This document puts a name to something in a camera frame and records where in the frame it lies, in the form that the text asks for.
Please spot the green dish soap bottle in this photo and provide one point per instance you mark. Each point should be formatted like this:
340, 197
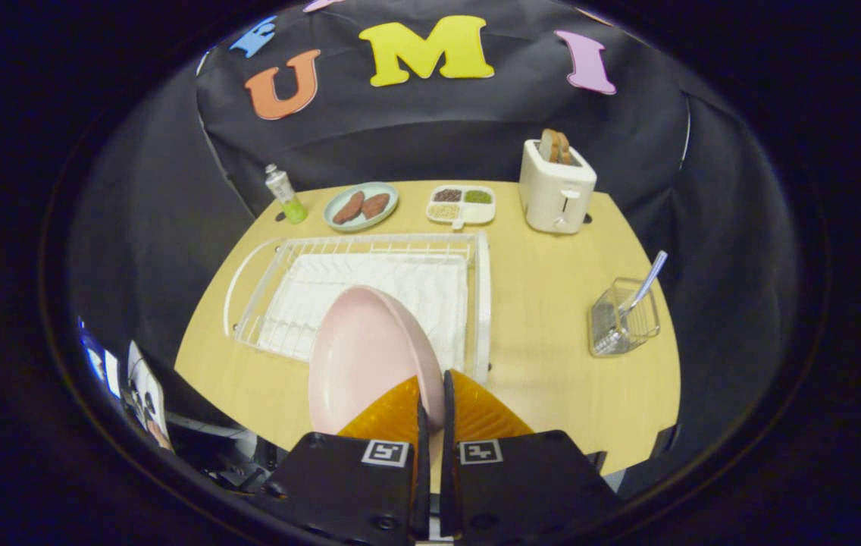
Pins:
285, 196

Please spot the white printed paper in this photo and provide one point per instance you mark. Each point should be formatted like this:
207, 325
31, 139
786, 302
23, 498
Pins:
146, 394

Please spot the brown toast slices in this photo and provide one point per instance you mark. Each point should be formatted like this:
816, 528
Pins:
555, 148

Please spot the black backdrop cloth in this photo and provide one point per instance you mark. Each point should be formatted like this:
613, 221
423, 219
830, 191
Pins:
415, 129

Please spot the pink plate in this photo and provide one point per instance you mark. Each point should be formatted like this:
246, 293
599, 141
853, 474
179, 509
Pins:
362, 356

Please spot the white toaster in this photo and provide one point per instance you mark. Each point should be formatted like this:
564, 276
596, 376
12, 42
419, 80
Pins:
552, 197

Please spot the pale green round plate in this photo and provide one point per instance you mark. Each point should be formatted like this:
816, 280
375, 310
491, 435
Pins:
339, 224

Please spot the brown meat patty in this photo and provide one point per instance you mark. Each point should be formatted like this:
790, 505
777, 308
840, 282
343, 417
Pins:
375, 205
348, 208

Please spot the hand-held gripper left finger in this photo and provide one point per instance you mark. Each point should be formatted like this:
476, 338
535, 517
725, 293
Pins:
355, 485

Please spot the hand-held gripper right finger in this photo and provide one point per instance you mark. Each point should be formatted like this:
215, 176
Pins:
521, 485

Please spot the white divided seed tray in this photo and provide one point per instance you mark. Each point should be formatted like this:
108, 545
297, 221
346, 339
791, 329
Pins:
476, 214

